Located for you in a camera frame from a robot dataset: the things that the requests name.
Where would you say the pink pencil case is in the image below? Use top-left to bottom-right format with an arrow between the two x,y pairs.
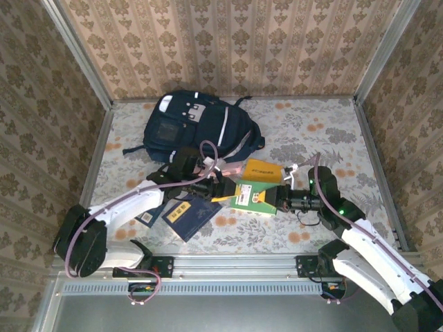
216,162 -> 243,177

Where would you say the green book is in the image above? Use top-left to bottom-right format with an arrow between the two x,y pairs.
230,183 -> 278,217

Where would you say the navy book with yellow label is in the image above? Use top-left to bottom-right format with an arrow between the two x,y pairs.
161,196 -> 224,243

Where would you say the navy blue backpack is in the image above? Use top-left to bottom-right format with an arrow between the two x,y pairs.
123,90 -> 266,165

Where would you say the blue patterned book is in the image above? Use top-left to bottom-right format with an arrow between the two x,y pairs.
134,202 -> 170,228

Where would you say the grey metal panel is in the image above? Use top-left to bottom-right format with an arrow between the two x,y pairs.
33,276 -> 443,332

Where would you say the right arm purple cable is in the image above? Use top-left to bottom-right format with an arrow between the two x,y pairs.
304,151 -> 443,312

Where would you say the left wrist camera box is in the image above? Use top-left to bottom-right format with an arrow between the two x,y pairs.
202,157 -> 222,174

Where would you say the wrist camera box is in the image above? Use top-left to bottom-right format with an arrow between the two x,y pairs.
202,157 -> 222,174
282,164 -> 300,187

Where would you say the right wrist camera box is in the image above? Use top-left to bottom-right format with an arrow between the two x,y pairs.
282,164 -> 300,187

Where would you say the thin black cable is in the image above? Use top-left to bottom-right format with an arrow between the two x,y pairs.
292,207 -> 321,228

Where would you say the aluminium side rail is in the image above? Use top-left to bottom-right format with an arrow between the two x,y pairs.
352,102 -> 413,252
65,107 -> 114,255

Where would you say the aluminium frame rail with mounts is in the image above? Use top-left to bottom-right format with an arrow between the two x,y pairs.
51,254 -> 425,277

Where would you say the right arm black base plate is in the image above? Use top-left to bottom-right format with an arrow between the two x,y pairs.
296,255 -> 347,279

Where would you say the grey slotted cable duct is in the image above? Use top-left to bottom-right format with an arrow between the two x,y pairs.
64,282 -> 325,295

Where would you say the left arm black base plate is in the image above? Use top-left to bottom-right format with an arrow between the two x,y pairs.
112,255 -> 174,279

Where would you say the black connector with wires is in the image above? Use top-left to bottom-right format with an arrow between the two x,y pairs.
320,280 -> 347,300
127,282 -> 156,302

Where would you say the aluminium corner post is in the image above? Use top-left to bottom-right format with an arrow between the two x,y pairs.
352,0 -> 422,104
41,0 -> 114,110

